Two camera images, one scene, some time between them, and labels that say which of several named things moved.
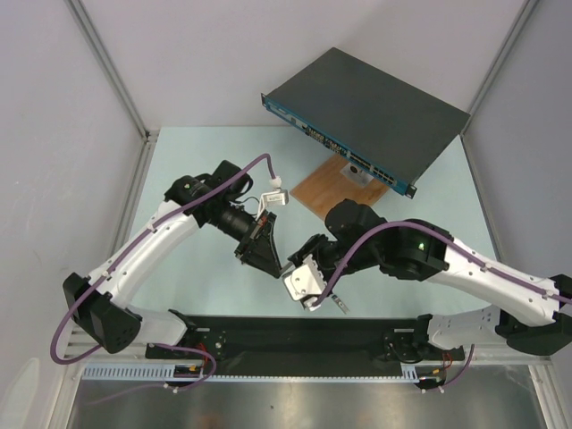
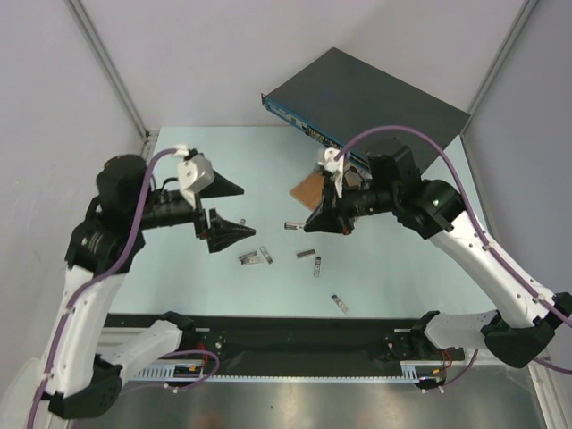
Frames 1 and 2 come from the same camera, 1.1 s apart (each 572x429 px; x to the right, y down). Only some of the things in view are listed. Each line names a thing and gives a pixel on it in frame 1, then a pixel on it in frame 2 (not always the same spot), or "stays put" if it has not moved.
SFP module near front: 340,303 stays put
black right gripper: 310,249 to 341,211
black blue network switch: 389,127 stays put
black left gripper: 260,253 to 221,232
